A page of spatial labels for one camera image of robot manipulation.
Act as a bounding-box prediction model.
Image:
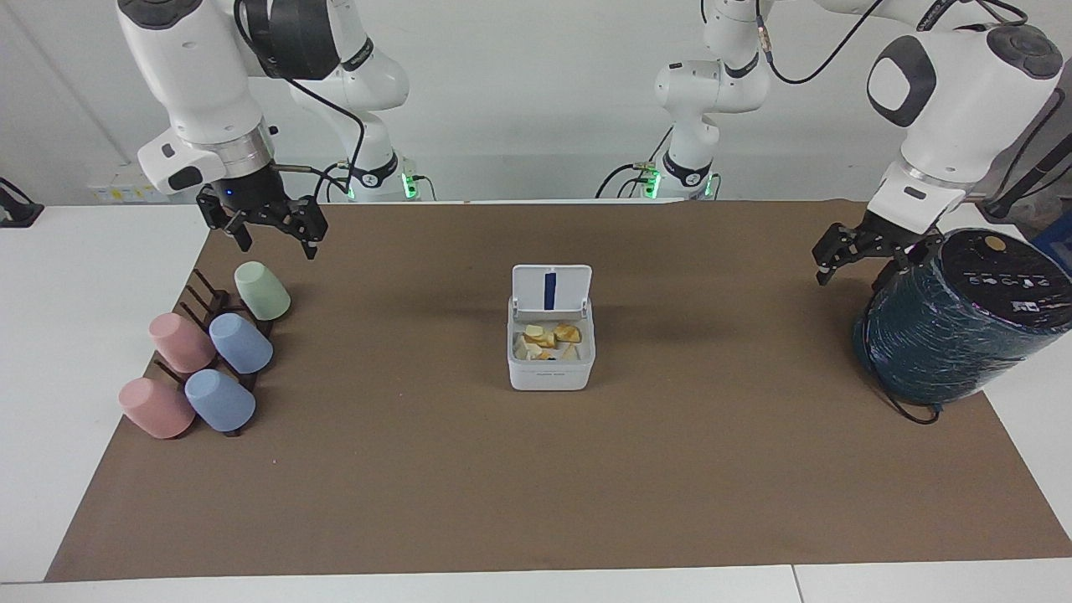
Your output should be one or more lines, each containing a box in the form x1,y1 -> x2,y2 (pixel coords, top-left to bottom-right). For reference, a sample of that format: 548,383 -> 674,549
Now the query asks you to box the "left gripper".
812,209 -> 945,291

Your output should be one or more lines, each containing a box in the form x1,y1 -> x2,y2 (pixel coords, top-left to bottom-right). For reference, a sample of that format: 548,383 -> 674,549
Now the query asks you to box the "blue box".
1032,224 -> 1072,279

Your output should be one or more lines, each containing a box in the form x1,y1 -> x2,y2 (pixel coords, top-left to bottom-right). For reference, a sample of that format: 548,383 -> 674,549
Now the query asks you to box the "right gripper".
196,162 -> 329,261

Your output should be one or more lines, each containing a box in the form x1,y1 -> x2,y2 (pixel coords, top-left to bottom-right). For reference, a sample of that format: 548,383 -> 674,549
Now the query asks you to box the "blue cup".
183,368 -> 257,434
208,312 -> 275,375

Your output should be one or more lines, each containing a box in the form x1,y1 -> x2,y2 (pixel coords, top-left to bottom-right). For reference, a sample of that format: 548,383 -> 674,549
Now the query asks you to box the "green cup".
234,260 -> 292,322

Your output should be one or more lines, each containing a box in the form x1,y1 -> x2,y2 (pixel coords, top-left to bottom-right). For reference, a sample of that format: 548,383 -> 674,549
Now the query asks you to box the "dark brown cup rack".
149,267 -> 278,439

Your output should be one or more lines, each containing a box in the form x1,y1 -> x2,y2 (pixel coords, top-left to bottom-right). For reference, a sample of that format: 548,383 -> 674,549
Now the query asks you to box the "white box with hinged lid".
506,264 -> 598,392

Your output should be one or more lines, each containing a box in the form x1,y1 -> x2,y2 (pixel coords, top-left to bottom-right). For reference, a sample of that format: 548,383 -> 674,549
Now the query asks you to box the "pink cup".
148,312 -> 218,374
117,376 -> 197,441

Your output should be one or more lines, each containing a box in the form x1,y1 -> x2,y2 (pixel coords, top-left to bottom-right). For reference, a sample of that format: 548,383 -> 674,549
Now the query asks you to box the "black cable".
595,126 -> 676,200
754,0 -> 887,86
868,356 -> 945,426
233,0 -> 369,200

